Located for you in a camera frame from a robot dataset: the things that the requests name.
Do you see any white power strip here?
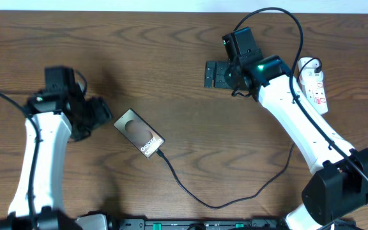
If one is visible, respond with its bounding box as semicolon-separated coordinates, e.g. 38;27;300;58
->
299;70;328;115

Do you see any black charging cable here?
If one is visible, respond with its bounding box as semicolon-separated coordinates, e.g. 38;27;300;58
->
155;57;323;210

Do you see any white USB charger adapter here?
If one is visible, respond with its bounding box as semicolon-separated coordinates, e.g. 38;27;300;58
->
298;57;323;77

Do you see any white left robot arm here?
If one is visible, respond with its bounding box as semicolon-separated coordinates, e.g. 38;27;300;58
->
0;66;112;230

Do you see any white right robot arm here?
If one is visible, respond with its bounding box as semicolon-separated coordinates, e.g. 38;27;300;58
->
204;27;368;229

